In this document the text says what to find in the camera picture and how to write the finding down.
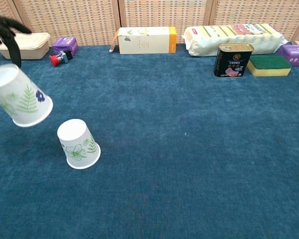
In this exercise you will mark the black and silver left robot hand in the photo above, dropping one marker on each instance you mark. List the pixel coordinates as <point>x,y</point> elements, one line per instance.
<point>13,49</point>

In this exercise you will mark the white paper cup blue flower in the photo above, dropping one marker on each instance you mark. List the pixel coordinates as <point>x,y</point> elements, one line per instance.
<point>20,97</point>

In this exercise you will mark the beige lidded food container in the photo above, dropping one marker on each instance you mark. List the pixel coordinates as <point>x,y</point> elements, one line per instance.
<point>32,47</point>

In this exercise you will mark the red and black push button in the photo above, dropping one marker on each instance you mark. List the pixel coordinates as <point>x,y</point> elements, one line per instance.
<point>58,59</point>

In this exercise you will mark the small purple cardboard box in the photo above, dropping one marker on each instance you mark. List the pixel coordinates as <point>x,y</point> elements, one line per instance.
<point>66,44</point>
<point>295,54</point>

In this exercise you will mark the white paper cup green flower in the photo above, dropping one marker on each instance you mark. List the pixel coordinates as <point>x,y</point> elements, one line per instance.
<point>77,144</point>

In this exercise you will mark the white and orange carton box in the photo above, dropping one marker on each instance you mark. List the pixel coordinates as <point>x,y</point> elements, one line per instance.
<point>147,41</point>

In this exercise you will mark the bamboo folding screen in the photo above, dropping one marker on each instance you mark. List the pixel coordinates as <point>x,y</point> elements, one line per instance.
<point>164,15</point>

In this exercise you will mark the blue carpet table cloth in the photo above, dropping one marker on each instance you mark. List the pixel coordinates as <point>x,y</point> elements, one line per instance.
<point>164,149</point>

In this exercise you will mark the black luncheon meat can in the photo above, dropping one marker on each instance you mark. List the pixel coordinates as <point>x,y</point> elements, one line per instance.
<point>231,62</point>

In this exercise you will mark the packaged yellow sponge multipack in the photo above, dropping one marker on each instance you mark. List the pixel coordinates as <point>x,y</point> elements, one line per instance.
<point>239,37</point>

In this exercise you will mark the green and yellow scouring sponge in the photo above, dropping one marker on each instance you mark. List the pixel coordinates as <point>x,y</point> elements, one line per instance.
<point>269,66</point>

